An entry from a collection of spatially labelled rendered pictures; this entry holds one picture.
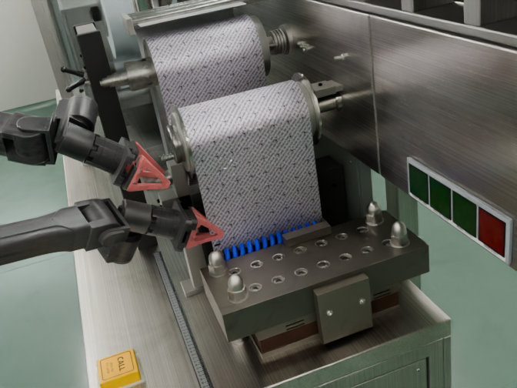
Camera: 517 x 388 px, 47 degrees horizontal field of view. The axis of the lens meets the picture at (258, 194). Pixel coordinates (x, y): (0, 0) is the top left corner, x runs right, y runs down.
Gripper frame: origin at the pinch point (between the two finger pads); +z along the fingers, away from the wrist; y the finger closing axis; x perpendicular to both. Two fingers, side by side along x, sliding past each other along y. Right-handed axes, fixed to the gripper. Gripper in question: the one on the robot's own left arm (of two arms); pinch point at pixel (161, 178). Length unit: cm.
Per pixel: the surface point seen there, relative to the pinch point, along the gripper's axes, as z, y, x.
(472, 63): 16, 40, 41
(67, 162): 2, -107, -37
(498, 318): 169, -53, -15
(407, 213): 64, -10, 13
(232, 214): 14.9, 3.7, -0.3
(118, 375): 4.4, 16.2, -32.4
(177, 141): -0.9, 0.8, 7.8
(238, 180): 12.4, 3.7, 6.3
